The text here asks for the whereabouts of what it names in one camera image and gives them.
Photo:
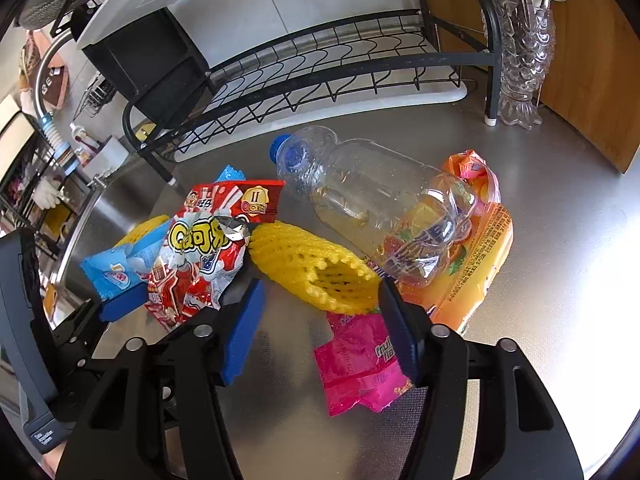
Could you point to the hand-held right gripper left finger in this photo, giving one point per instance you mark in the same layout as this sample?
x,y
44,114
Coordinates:
x,y
242,335

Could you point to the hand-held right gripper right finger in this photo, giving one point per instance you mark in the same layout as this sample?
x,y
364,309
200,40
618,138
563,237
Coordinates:
x,y
400,330

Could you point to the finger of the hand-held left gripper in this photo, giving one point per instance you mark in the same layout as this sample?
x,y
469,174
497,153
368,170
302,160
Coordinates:
x,y
125,305

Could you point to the blue snack wrapper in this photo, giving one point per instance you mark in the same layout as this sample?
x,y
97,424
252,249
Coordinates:
x,y
115,272

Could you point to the pink candy wrapper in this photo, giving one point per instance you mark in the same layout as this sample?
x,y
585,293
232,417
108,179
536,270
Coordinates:
x,y
350,370

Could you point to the red snack bag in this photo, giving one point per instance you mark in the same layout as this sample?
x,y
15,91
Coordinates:
x,y
200,260

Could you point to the yellow foam fruit net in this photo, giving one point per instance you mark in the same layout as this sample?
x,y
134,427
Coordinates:
x,y
295,260

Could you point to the orange snack packet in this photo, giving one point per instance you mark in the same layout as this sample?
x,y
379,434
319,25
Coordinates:
x,y
480,270

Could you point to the clear plastic bottle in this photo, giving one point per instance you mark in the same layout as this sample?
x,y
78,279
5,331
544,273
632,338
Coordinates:
x,y
375,195

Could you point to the person's left forearm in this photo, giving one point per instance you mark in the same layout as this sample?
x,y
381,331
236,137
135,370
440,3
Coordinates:
x,y
52,460

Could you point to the orange cloth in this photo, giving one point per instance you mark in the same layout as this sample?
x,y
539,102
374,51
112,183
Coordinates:
x,y
50,300

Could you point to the stainless steel sink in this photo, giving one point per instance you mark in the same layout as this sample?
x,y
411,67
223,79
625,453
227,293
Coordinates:
x,y
100,210

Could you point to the black metal shelf rack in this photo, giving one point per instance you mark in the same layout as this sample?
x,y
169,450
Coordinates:
x,y
30,210

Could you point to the white rubber glove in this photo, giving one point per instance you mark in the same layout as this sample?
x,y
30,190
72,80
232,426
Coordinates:
x,y
47,192

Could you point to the white toothbrush holder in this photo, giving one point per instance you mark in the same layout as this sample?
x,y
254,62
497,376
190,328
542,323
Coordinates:
x,y
112,152

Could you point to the blue faucet filter extension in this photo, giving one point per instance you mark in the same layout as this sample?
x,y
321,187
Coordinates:
x,y
57,142

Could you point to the white toothpaste tube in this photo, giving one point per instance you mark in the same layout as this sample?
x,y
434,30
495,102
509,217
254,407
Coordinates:
x,y
77,132

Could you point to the white board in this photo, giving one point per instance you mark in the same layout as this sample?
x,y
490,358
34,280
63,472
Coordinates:
x,y
12,130

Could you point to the pink brown hand towel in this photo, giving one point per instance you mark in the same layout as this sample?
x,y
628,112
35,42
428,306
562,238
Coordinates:
x,y
50,85

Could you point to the wide white drip tray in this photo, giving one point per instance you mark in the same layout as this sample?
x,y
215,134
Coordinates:
x,y
457,91

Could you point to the black dish rack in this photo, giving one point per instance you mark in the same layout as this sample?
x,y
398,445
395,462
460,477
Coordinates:
x,y
150,60

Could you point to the curved steel faucet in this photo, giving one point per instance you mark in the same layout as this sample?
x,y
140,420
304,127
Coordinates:
x,y
45,70

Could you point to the glass fish cutlery holder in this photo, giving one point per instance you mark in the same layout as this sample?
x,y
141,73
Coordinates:
x,y
520,75

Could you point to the bamboo cutting board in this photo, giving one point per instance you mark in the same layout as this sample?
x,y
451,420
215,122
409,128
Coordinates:
x,y
590,85

